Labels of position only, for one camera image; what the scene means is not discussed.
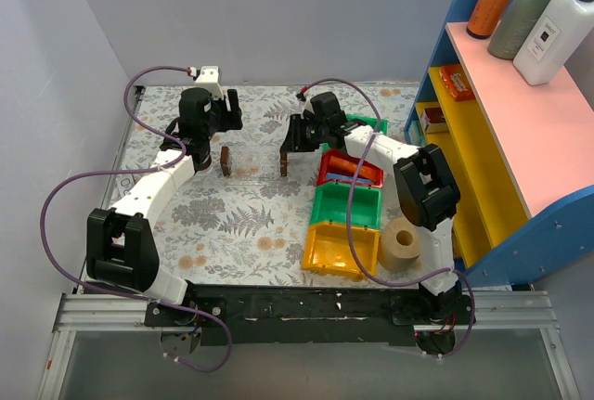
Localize clear glass tray brown handles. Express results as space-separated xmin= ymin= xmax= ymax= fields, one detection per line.
xmin=219 ymin=146 xmax=288 ymax=180

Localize green plastic bin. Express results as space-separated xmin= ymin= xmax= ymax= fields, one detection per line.
xmin=346 ymin=114 xmax=389 ymax=135
xmin=311 ymin=182 xmax=385 ymax=228

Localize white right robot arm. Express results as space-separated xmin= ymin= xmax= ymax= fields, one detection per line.
xmin=279 ymin=92 xmax=461 ymax=324

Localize yellow plastic bin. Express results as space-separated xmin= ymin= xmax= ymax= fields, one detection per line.
xmin=301 ymin=222 xmax=381 ymax=281

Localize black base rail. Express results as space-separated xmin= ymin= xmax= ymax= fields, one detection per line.
xmin=144 ymin=285 xmax=474 ymax=346

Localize green plastic bin far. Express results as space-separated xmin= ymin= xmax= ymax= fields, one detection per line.
xmin=346 ymin=114 xmax=389 ymax=135

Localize red plastic bin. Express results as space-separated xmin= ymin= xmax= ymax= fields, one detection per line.
xmin=316 ymin=149 xmax=383 ymax=188

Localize clear glass cup brown band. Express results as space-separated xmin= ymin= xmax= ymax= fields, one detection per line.
xmin=192 ymin=158 xmax=212 ymax=174

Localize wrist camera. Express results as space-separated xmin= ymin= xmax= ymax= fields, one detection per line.
xmin=295 ymin=85 xmax=315 ymax=119
xmin=187 ymin=66 xmax=225 ymax=99

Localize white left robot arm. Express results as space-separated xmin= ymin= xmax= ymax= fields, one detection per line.
xmin=86 ymin=85 xmax=243 ymax=326

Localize toilet paper roll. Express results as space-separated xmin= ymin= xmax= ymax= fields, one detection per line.
xmin=378 ymin=217 xmax=420 ymax=273

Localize white square bottle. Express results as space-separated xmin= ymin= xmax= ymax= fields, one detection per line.
xmin=513 ymin=0 xmax=593 ymax=85

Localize packaged toothbrush on table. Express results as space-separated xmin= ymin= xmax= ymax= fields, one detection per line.
xmin=115 ymin=174 xmax=136 ymax=197

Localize orange soap box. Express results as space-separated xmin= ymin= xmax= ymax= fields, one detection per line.
xmin=439 ymin=64 xmax=475 ymax=101

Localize blue toothpaste tube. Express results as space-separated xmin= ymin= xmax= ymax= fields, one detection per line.
xmin=325 ymin=173 xmax=374 ymax=186

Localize green plastic bin near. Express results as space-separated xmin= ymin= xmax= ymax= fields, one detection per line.
xmin=311 ymin=182 xmax=385 ymax=228

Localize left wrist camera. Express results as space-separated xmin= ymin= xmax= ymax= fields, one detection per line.
xmin=187 ymin=66 xmax=225 ymax=99

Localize grey pump bottle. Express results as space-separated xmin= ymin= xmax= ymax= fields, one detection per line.
xmin=487 ymin=0 xmax=550 ymax=60

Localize red white small box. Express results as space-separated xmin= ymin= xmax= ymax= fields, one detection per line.
xmin=420 ymin=107 xmax=448 ymax=134

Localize blue shelf unit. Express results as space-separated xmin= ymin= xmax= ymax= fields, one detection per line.
xmin=405 ymin=0 xmax=593 ymax=287

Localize orange toothpaste tube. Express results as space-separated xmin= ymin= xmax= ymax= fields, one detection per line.
xmin=329 ymin=156 xmax=381 ymax=181

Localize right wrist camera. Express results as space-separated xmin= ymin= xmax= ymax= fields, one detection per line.
xmin=295 ymin=85 xmax=315 ymax=119

